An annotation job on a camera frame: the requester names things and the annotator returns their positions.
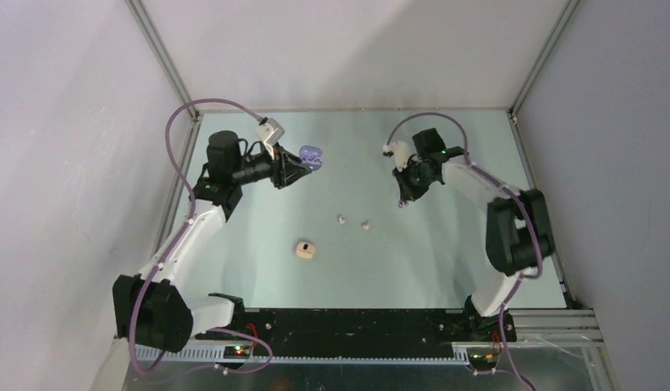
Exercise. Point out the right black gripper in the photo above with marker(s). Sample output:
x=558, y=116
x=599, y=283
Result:
x=407, y=191

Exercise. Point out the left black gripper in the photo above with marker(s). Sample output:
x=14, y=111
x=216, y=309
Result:
x=286, y=169

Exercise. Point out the purple earbud charging case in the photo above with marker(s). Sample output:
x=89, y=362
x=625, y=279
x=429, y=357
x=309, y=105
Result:
x=311, y=156

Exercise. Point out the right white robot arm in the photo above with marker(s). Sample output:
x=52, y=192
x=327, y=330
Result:
x=518, y=230

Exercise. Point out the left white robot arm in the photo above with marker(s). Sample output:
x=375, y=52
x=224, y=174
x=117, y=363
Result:
x=154, y=307

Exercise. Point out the beige earbud charging case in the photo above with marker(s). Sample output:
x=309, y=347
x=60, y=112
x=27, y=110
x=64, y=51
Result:
x=305, y=250

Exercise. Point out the right controller board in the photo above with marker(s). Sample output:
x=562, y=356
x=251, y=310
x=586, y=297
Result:
x=484, y=359

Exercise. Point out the controller board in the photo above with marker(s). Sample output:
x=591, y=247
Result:
x=237, y=352
x=484, y=359

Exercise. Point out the left controller board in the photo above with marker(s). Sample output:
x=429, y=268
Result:
x=237, y=352

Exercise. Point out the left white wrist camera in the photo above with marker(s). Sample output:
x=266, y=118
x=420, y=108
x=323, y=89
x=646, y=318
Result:
x=269, y=132

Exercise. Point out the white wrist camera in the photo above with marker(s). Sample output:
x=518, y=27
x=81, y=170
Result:
x=401, y=153
x=269, y=132

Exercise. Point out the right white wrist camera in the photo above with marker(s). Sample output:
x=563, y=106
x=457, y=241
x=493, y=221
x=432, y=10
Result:
x=401, y=153

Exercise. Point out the aluminium frame rail front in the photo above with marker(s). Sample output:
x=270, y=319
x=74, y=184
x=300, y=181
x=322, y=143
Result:
x=534, y=328

